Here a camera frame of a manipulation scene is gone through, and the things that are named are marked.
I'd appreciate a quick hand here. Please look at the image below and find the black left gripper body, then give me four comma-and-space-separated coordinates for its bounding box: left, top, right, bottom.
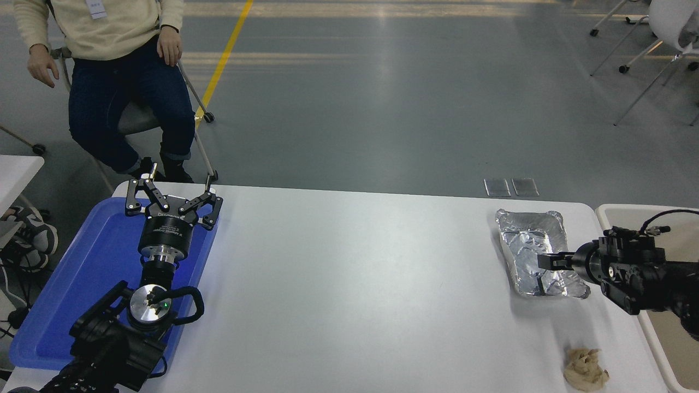
138, 194, 200, 257

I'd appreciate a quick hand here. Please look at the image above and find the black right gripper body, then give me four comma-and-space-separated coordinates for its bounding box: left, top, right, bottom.
572, 241, 604, 286

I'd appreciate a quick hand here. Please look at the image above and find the white shell chair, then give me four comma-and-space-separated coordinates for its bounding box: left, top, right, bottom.
591, 0, 699, 127

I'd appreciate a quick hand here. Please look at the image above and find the grey white sneaker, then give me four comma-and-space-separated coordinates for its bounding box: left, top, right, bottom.
3, 206, 58, 255
0, 240, 50, 272

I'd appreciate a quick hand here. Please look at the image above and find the seated person's right hand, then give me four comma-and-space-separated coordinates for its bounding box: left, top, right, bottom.
27, 45, 60, 89

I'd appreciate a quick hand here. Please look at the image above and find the grey wheeled chair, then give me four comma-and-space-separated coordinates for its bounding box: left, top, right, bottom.
49, 44, 219, 194

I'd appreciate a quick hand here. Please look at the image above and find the seated person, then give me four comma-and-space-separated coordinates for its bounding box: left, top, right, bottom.
12, 0, 196, 183

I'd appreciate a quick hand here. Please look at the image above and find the grey leg with caster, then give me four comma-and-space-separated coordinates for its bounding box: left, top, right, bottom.
0, 124, 47, 155

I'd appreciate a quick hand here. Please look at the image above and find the large pale bin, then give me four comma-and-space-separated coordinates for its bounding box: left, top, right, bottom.
595, 204, 699, 393

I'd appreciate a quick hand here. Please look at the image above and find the seated person's left hand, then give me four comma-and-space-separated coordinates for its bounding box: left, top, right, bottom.
157, 26, 183, 68

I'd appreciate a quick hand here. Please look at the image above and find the blue plastic tray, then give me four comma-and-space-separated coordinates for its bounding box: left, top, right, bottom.
8, 196, 219, 372

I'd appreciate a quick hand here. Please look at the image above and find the silver foil plate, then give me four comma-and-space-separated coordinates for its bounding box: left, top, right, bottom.
495, 209, 591, 299

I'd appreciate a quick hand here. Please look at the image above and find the grey chair leg frame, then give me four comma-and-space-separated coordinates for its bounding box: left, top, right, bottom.
590, 0, 651, 38

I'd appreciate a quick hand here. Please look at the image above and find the crumpled tan paper ball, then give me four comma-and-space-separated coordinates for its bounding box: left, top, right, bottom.
563, 348, 610, 393

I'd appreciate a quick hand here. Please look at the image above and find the white side table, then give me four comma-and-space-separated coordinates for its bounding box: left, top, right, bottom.
0, 155, 45, 218

